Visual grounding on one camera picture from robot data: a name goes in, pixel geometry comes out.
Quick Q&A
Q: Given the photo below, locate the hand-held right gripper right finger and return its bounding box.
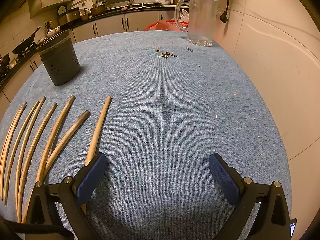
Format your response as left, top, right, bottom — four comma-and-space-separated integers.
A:
209, 153, 293, 240

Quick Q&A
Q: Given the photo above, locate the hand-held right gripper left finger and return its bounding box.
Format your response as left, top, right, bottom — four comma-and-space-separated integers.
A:
25, 152, 108, 240

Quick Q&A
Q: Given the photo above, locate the set of wooden chopsticks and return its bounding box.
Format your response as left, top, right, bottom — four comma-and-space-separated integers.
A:
0, 95, 112, 224

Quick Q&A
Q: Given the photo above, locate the dark grey perforated utensil holder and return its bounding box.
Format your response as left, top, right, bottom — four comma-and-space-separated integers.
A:
36, 34, 82, 87

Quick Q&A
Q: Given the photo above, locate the blue table cloth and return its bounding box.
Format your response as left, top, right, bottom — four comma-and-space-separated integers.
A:
0, 30, 293, 240

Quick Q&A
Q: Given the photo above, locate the pile of small brass screws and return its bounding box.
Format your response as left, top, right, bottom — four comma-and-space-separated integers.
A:
157, 51, 178, 59

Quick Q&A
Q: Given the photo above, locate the black wok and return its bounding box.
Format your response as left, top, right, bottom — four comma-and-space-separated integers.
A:
12, 26, 42, 55

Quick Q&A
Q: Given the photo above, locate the red plastic mesh basket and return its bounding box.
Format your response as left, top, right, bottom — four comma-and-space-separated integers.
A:
160, 19, 190, 32

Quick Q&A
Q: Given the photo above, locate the steel rice cooker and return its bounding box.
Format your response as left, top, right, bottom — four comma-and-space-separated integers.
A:
57, 7, 82, 26

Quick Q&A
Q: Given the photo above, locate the brown cooking pot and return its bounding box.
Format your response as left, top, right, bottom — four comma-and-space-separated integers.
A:
89, 6, 107, 17

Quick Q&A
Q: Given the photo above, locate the black power cable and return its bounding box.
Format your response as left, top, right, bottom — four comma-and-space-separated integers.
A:
220, 0, 233, 23

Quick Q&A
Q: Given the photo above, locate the small utensil hook rail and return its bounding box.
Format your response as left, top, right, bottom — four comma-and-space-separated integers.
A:
70, 0, 92, 8

